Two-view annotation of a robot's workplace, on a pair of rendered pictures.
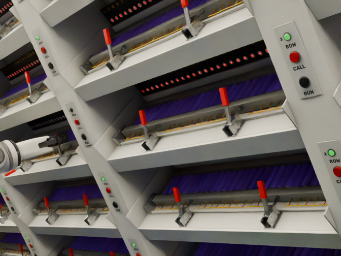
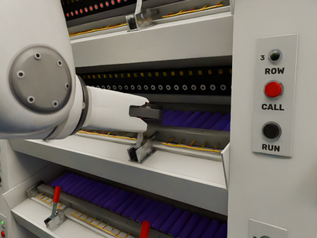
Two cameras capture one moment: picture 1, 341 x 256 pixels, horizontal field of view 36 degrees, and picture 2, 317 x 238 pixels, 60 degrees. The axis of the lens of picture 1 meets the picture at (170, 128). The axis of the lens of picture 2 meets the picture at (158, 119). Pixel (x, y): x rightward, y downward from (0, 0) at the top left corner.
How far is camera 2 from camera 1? 1.17 m
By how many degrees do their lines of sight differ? 13
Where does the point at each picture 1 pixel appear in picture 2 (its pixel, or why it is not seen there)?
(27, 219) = (13, 200)
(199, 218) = not seen: outside the picture
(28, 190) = (31, 162)
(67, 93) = (288, 11)
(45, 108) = (166, 45)
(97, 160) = (275, 196)
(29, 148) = (112, 107)
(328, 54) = not seen: outside the picture
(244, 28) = not seen: outside the picture
